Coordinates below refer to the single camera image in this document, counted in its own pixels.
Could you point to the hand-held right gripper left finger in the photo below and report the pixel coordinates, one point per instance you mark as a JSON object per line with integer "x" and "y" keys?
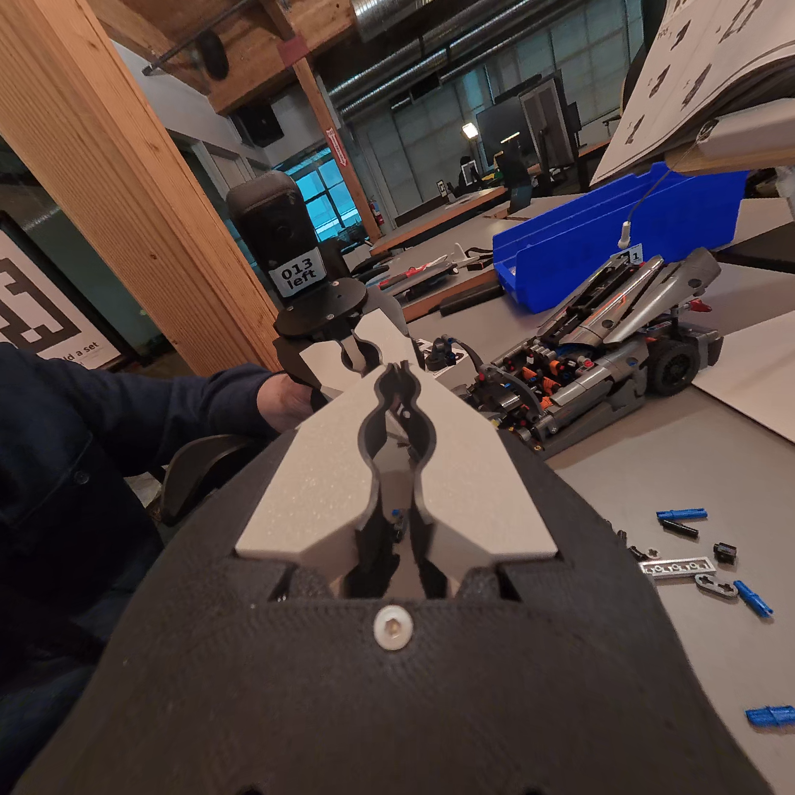
{"x": 298, "y": 497}

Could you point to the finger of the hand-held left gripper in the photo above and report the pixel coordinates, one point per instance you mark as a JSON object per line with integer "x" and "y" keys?
{"x": 391, "y": 338}
{"x": 329, "y": 366}

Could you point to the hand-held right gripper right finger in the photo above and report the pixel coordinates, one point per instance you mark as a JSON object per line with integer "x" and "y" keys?
{"x": 484, "y": 497}

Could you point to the lego car model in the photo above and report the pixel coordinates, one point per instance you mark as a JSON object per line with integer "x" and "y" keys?
{"x": 590, "y": 372}

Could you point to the scattered loose lego pieces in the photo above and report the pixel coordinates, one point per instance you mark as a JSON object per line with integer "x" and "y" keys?
{"x": 677, "y": 567}

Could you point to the lego instruction booklet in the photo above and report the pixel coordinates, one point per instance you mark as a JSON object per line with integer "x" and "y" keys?
{"x": 683, "y": 74}

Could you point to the person's left hand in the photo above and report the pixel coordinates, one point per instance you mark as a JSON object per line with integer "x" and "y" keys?
{"x": 285, "y": 404}

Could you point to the window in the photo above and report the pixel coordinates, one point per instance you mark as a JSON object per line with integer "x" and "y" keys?
{"x": 323, "y": 199}

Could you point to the toy space shuttle model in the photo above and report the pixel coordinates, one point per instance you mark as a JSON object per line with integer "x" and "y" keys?
{"x": 422, "y": 270}

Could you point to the black office chair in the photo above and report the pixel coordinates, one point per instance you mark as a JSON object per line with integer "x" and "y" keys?
{"x": 205, "y": 472}

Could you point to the red hanging sign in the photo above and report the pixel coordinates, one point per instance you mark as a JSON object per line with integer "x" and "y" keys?
{"x": 335, "y": 147}

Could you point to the fire extinguisher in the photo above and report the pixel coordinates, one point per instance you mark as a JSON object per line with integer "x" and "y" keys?
{"x": 376, "y": 212}

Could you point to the small black box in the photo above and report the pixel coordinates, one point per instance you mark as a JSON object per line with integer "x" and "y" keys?
{"x": 478, "y": 264}

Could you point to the wooden desk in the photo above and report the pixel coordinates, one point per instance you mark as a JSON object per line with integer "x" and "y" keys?
{"x": 435, "y": 220}

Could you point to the laptop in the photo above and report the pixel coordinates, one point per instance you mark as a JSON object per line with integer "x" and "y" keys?
{"x": 520, "y": 200}

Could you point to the blue storage bin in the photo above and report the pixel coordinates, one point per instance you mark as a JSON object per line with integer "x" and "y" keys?
{"x": 590, "y": 261}

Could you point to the person's dark clothing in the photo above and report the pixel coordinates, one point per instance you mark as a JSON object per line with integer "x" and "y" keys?
{"x": 49, "y": 497}

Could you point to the framed printed sign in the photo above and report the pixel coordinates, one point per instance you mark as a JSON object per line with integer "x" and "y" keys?
{"x": 37, "y": 310}

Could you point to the white printed tag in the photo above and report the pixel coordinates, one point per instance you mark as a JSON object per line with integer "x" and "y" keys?
{"x": 630, "y": 254}

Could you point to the black computer monitor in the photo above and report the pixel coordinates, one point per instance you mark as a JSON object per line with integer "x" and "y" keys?
{"x": 534, "y": 124}

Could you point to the white book stand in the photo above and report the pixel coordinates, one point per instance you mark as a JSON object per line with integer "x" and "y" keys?
{"x": 758, "y": 385}

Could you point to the black wall speaker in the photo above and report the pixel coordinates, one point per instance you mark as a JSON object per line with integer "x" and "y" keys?
{"x": 261, "y": 124}

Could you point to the narrow wooden post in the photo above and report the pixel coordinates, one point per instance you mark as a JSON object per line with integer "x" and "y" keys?
{"x": 329, "y": 136}

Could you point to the wide wooden post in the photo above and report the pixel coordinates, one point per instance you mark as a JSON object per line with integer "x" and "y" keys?
{"x": 112, "y": 174}

